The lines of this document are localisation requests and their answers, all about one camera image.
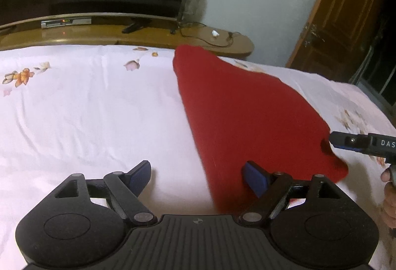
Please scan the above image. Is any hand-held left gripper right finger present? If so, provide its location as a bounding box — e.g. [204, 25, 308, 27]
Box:
[238, 161, 347, 229]

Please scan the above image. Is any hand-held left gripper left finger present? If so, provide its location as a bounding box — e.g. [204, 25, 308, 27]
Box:
[46, 160, 158, 227]

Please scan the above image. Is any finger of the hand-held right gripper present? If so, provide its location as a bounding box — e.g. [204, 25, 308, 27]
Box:
[328, 131, 372, 154]

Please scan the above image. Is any red garment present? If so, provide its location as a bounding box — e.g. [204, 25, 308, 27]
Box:
[172, 44, 349, 215]

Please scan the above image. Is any person's right hand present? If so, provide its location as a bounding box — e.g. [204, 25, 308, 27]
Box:
[380, 166, 396, 229]

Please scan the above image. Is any floral white bedsheet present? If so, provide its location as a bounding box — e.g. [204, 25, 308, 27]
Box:
[0, 44, 396, 270]

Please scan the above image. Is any metal door latch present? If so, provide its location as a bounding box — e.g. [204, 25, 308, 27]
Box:
[303, 23, 320, 48]

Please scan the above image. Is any brown wooden door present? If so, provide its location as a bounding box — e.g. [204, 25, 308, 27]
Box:
[285, 0, 388, 83]

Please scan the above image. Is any wooden television stand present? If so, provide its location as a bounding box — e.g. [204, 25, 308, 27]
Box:
[0, 12, 255, 57]

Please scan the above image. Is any silver set-top box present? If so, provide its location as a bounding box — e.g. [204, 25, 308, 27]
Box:
[41, 18, 92, 29]

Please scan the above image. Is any black cable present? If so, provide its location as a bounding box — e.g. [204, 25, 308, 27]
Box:
[170, 21, 242, 48]

